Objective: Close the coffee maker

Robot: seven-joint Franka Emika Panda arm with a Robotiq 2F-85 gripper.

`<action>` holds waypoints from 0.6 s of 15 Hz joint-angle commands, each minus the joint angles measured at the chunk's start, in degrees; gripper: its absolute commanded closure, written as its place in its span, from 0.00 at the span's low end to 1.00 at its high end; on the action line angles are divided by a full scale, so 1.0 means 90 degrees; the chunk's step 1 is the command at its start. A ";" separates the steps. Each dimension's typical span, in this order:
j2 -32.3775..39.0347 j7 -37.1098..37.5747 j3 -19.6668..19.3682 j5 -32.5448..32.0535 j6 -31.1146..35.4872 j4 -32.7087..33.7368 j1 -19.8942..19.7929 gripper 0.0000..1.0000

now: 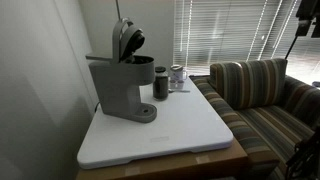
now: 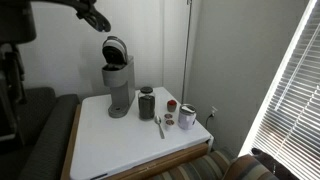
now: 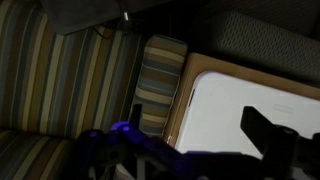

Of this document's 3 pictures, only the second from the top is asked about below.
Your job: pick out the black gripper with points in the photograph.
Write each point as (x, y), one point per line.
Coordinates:
(85, 6)

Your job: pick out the grey pod coffee maker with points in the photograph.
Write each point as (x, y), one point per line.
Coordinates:
(121, 83)

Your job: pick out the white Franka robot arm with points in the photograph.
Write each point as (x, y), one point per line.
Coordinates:
(16, 20)

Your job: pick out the small white coffee pod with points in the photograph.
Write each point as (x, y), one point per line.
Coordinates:
(170, 124)
(168, 116)

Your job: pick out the thin metal pole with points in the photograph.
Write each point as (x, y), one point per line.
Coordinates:
(186, 50)

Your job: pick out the dark grey canister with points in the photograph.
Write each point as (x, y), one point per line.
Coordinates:
(146, 105)

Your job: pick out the brown cup with red lid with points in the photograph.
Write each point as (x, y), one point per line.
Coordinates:
(171, 106)

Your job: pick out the dark grey sofa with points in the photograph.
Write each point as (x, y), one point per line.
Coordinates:
(50, 133)

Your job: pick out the metal spoon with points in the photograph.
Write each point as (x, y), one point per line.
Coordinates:
(159, 121)

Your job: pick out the white plastic table board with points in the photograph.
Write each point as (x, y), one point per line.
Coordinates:
(116, 143)

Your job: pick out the white tumbler with lid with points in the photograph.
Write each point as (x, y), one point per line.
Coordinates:
(186, 118)

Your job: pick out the brown table base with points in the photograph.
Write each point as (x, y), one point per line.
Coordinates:
(166, 162)

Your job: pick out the striped sofa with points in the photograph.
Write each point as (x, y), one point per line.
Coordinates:
(196, 166)

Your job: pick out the striped sofa cushion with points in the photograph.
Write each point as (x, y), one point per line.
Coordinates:
(248, 168)

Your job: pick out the white window blinds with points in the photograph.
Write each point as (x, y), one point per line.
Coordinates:
(293, 110)

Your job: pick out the dark brown fabric item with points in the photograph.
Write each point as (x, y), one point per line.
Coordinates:
(266, 159)

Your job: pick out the white wall outlet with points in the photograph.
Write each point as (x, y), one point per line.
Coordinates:
(213, 110)

